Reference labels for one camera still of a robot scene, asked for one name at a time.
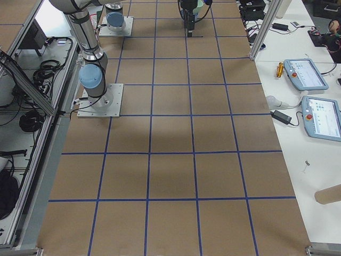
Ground aluminium frame post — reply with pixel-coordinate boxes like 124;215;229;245
249;0;282;60

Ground black power adapter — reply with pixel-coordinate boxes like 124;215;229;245
271;110;292;125

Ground cardboard tube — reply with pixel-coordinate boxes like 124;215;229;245
314;185;341;205

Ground lower teach pendant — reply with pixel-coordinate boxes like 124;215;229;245
301;96;340;142

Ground brown paper table cover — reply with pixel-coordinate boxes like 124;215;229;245
38;1;309;255

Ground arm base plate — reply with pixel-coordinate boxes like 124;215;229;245
99;16;134;37
77;83;124;118

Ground green bowl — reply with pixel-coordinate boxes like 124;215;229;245
193;0;204;15

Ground upper teach pendant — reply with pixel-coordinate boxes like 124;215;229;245
283;59;329;91

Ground gold metal cylinder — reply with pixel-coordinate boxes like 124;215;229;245
276;62;283;78

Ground teach pendant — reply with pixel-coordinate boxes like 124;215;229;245
301;96;340;142
283;59;329;91

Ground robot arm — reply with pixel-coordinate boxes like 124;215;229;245
100;1;199;37
50;1;113;115

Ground white light bulb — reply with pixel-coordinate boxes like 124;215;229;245
266;95;296;110

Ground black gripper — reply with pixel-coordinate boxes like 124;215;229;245
180;0;198;37

